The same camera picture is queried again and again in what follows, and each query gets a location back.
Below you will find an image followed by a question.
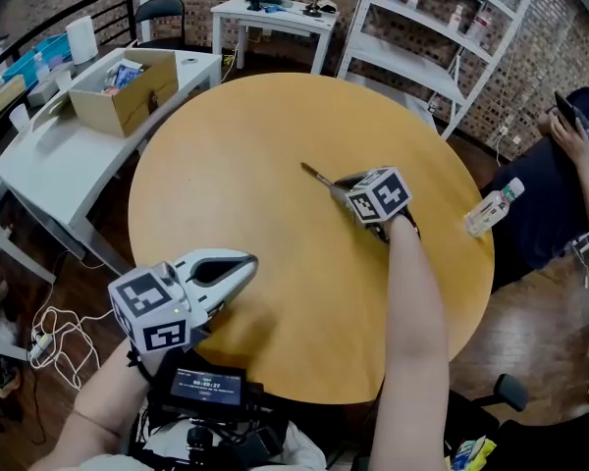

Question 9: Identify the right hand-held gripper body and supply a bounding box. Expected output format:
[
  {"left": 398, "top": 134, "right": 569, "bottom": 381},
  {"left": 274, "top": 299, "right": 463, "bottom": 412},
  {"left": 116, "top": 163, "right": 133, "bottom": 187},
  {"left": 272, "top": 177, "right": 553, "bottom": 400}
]
[{"left": 346, "top": 166, "right": 422, "bottom": 244}]

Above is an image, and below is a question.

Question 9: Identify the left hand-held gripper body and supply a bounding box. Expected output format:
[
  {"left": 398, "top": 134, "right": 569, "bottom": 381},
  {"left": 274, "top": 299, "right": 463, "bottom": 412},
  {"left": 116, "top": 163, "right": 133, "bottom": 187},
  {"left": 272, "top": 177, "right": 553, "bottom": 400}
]
[{"left": 107, "top": 261, "right": 213, "bottom": 355}]

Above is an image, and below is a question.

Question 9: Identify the thin brown paint brush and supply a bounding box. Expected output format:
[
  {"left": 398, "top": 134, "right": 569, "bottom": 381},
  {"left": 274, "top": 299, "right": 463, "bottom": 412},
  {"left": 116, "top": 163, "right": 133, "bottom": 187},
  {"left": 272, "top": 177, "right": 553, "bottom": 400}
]
[{"left": 299, "top": 162, "right": 336, "bottom": 189}]

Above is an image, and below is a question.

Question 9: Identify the clear plastic bottle green cap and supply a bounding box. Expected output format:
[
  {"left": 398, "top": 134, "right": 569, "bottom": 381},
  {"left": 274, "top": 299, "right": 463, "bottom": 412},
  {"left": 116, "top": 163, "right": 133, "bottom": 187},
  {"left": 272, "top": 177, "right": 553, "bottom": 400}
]
[{"left": 464, "top": 177, "right": 526, "bottom": 238}]

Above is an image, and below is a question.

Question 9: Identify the blue white snack packet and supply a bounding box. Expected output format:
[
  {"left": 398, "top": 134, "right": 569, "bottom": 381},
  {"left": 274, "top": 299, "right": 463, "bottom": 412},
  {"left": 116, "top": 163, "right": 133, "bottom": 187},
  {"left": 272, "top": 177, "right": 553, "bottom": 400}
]
[{"left": 450, "top": 438, "right": 478, "bottom": 471}]

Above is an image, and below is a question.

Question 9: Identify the yellow snack packet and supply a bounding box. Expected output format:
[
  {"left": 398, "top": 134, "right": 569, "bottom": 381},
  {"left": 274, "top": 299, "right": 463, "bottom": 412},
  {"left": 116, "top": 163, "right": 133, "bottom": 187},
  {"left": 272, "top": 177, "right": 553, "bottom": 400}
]
[{"left": 463, "top": 437, "right": 498, "bottom": 471}]

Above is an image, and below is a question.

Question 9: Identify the black office chair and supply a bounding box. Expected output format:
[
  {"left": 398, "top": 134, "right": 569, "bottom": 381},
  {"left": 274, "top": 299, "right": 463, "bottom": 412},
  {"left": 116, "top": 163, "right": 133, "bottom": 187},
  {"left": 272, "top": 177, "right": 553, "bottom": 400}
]
[{"left": 444, "top": 372, "right": 589, "bottom": 471}]

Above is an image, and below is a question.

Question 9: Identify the person's right forearm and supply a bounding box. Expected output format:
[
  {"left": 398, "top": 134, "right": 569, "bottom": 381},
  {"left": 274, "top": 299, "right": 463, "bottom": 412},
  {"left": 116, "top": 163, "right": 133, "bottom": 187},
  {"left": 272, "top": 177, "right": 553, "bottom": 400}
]
[{"left": 366, "top": 212, "right": 452, "bottom": 471}]

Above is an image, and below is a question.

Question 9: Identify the person's left forearm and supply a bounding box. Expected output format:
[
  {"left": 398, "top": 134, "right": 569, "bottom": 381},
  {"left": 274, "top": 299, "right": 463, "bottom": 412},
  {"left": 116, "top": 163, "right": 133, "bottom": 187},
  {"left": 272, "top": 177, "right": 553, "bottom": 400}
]
[{"left": 27, "top": 343, "right": 178, "bottom": 471}]

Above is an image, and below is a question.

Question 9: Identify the black metal chair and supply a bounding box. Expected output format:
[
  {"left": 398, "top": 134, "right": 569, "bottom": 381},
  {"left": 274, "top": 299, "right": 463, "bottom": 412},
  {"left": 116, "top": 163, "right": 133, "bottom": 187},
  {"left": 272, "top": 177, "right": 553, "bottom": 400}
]
[{"left": 134, "top": 0, "right": 187, "bottom": 51}]

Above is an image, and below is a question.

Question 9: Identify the round wooden table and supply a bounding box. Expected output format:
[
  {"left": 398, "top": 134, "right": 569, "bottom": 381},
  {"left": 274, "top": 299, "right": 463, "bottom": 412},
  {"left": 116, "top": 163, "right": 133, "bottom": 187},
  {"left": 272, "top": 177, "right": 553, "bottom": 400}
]
[{"left": 127, "top": 72, "right": 497, "bottom": 406}]

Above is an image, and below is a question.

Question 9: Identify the black chest monitor screen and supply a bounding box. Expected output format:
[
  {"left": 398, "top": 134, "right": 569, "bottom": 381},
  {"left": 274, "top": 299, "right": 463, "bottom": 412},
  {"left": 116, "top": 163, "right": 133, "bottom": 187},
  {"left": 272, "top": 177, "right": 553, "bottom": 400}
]
[{"left": 168, "top": 367, "right": 247, "bottom": 410}]

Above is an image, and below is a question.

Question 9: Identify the white power strip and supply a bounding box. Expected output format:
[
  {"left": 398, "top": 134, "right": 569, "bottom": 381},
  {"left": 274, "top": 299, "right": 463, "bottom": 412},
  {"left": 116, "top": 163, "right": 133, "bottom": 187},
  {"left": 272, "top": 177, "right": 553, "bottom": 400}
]
[{"left": 27, "top": 331, "right": 54, "bottom": 361}]

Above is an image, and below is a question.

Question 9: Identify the white metal shelf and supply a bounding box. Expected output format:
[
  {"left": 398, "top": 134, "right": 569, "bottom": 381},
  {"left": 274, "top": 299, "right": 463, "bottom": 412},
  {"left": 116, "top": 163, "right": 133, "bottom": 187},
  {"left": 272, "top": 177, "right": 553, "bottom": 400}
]
[{"left": 335, "top": 0, "right": 545, "bottom": 140}]

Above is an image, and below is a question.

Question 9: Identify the white desk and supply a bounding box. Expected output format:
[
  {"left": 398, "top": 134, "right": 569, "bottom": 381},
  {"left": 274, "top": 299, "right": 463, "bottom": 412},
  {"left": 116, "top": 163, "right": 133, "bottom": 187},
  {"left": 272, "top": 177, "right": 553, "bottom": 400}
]
[{"left": 0, "top": 48, "right": 224, "bottom": 284}]

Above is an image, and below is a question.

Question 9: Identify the white side table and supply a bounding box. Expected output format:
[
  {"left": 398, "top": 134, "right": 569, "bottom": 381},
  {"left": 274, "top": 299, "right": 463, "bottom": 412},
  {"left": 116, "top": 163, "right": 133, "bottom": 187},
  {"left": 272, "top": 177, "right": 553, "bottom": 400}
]
[{"left": 210, "top": 0, "right": 342, "bottom": 76}]

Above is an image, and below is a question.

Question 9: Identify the open cardboard box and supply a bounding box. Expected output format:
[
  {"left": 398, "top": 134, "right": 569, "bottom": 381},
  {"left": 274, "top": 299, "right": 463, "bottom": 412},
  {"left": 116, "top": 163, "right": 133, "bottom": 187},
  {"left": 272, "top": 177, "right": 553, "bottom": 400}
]
[{"left": 67, "top": 48, "right": 180, "bottom": 139}]

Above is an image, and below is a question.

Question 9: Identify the clear bottle red label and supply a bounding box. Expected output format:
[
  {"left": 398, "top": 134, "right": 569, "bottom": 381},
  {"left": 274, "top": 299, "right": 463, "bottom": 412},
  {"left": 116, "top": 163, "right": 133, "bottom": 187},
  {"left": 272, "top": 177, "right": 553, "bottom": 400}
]
[{"left": 464, "top": 9, "right": 493, "bottom": 44}]

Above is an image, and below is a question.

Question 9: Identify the black smartphone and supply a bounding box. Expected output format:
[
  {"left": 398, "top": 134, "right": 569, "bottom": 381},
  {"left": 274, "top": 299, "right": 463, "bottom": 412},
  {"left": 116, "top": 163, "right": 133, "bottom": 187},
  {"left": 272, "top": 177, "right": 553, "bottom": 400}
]
[{"left": 553, "top": 90, "right": 579, "bottom": 132}]

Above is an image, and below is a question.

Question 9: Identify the white paper cup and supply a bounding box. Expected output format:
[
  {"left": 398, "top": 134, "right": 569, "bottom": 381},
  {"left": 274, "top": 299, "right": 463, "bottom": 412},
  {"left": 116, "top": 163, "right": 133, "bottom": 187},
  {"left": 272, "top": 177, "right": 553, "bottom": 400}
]
[{"left": 9, "top": 103, "right": 32, "bottom": 134}]

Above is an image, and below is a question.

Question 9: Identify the white paper towel roll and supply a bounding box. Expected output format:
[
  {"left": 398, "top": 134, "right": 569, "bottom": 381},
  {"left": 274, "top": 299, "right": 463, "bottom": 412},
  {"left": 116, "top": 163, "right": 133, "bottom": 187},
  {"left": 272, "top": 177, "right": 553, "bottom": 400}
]
[{"left": 65, "top": 15, "right": 100, "bottom": 66}]

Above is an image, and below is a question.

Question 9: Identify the beige tissue box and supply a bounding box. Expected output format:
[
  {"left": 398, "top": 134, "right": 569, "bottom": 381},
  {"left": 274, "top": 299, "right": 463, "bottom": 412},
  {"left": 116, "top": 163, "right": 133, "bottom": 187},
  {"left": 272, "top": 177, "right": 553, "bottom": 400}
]
[{"left": 0, "top": 75, "right": 27, "bottom": 120}]

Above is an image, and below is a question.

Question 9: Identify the blue plastic bin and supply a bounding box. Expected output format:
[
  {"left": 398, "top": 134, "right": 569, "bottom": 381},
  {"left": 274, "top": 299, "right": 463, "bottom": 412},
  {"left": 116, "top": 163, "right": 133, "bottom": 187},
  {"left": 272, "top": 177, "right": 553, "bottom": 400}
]
[{"left": 1, "top": 32, "right": 74, "bottom": 88}]

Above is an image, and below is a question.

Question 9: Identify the black metal railing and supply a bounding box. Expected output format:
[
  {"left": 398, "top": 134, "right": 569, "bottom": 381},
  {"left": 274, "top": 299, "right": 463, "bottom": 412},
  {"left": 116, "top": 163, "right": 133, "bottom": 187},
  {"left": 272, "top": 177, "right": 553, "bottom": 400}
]
[{"left": 0, "top": 0, "right": 141, "bottom": 90}]

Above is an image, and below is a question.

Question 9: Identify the black chest camera rig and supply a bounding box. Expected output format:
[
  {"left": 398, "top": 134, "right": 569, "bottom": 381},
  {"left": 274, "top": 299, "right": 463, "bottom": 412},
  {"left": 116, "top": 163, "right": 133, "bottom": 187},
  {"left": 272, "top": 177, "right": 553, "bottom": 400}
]
[{"left": 127, "top": 360, "right": 291, "bottom": 471}]

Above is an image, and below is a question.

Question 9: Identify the white wall cable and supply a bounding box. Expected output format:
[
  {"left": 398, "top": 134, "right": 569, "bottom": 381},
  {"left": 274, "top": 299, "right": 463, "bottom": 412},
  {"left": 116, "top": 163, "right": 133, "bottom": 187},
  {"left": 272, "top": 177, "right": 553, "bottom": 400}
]
[{"left": 493, "top": 26, "right": 524, "bottom": 169}]

